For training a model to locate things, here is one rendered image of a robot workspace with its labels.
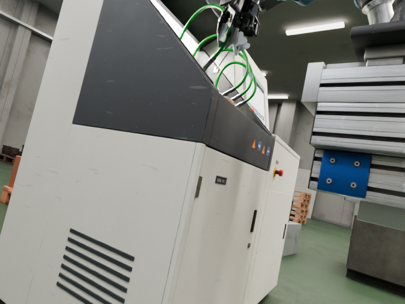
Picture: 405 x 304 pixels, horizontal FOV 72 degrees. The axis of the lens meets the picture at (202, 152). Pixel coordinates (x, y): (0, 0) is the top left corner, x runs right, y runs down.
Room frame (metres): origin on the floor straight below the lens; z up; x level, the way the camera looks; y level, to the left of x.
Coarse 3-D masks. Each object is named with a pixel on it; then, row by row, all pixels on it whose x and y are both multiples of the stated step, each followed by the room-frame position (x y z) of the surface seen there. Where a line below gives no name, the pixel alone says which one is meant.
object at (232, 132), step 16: (224, 112) 0.84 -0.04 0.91; (240, 112) 0.94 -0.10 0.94; (224, 128) 0.86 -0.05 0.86; (240, 128) 0.97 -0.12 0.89; (256, 128) 1.10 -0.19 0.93; (224, 144) 0.88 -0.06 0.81; (240, 144) 0.99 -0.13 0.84; (256, 144) 1.13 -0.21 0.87; (240, 160) 1.08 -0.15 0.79; (256, 160) 1.17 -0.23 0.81
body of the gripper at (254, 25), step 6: (252, 6) 1.08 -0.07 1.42; (258, 6) 1.06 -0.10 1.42; (252, 12) 1.08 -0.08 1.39; (258, 12) 1.08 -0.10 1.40; (252, 24) 1.05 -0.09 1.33; (258, 24) 1.10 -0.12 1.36; (240, 30) 1.09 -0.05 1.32; (252, 30) 1.08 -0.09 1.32; (258, 30) 1.11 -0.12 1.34; (252, 36) 1.11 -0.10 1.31
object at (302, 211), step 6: (306, 192) 7.09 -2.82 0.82; (300, 198) 6.99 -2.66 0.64; (306, 198) 7.19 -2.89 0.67; (300, 204) 6.96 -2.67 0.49; (306, 204) 7.32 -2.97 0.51; (294, 210) 7.65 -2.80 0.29; (300, 210) 6.95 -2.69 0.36; (306, 210) 7.31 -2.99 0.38; (294, 216) 7.32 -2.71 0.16; (300, 216) 6.98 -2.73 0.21; (306, 216) 7.46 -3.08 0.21; (300, 222) 7.20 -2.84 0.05
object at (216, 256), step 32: (224, 160) 0.90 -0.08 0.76; (224, 192) 0.94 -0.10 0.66; (256, 192) 1.24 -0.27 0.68; (192, 224) 0.79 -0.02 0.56; (224, 224) 0.99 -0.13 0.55; (256, 224) 1.32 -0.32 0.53; (192, 256) 0.83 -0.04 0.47; (224, 256) 1.05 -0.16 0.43; (192, 288) 0.87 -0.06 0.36; (224, 288) 1.10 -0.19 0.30
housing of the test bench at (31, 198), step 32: (64, 0) 1.18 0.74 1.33; (96, 0) 1.07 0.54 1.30; (64, 32) 1.15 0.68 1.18; (64, 64) 1.12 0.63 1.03; (64, 96) 1.09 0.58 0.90; (32, 128) 1.17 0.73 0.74; (64, 128) 1.06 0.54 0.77; (32, 160) 1.14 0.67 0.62; (32, 192) 1.11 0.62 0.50; (32, 224) 1.09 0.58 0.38; (0, 256) 1.16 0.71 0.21; (32, 256) 1.06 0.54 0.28; (0, 288) 1.14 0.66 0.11
